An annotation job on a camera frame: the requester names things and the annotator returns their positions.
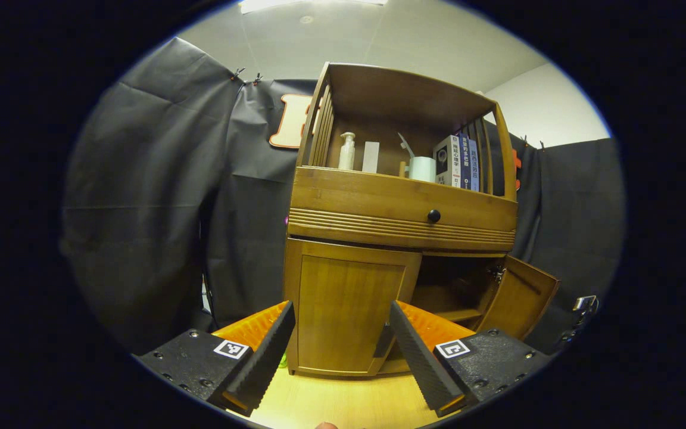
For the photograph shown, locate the wooden double-door shoe cabinet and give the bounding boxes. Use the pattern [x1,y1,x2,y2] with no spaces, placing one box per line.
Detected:
[282,61,561,379]

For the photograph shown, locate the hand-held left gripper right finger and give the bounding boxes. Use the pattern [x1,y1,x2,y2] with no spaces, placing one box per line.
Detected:
[389,300,552,418]

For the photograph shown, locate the light blue book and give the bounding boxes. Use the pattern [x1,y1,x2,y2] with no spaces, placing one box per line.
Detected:
[468,138,481,192]

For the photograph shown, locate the wooden ribbed drawer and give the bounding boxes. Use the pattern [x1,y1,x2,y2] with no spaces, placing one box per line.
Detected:
[288,166,519,253]

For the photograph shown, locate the dark blue book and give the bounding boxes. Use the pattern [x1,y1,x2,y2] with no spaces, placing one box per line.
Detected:
[458,134,473,190]

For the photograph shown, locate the white book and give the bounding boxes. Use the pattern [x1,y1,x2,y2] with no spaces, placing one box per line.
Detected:
[434,135,462,188]

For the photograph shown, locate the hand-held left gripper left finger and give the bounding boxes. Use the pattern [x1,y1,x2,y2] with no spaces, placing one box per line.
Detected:
[135,300,296,418]

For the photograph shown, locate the wooden inner shelf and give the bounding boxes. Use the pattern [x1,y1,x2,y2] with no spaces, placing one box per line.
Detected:
[410,285,485,324]

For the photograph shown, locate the wooden shoe cabinet door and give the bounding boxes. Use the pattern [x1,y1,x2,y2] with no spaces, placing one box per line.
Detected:
[475,255,561,341]
[283,237,423,377]

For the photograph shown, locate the black backdrop cloth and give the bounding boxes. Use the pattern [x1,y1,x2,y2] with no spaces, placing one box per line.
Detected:
[60,37,626,358]

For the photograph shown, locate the white pump bottle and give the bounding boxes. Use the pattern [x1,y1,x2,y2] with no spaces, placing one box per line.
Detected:
[338,132,357,171]

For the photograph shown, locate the ceiling light panel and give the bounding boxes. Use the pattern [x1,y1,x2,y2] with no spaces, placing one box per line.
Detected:
[239,0,388,14]

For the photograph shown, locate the white cup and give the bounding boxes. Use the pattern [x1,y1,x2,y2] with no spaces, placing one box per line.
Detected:
[409,156,437,183]

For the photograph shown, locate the white tall box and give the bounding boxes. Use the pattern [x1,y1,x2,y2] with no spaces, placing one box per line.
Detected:
[362,141,381,174]

